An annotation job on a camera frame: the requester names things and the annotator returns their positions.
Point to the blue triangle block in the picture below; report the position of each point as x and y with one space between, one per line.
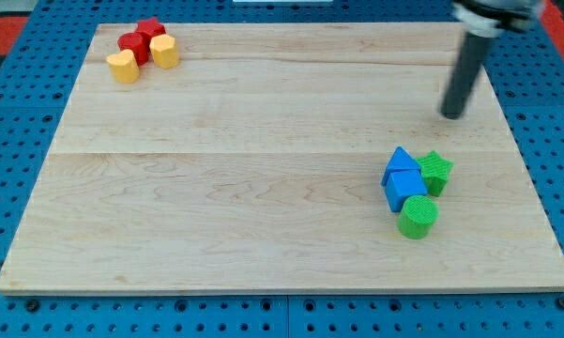
400 160

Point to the green star block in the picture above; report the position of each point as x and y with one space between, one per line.
435 171

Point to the red star block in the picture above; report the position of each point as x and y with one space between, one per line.
149 28

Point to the wooden board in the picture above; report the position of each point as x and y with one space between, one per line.
254 167

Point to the blue cube block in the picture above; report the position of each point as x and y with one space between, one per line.
401 185

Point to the green cylinder block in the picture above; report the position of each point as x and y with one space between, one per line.
418 215

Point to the yellow hexagon block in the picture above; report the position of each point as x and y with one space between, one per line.
164 51

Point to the yellow heart block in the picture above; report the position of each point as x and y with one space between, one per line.
123 66

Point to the red cylinder block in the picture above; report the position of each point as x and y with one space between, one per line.
136 43

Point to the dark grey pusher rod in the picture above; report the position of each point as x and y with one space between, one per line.
472 54

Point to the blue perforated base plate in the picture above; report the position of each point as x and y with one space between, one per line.
526 71

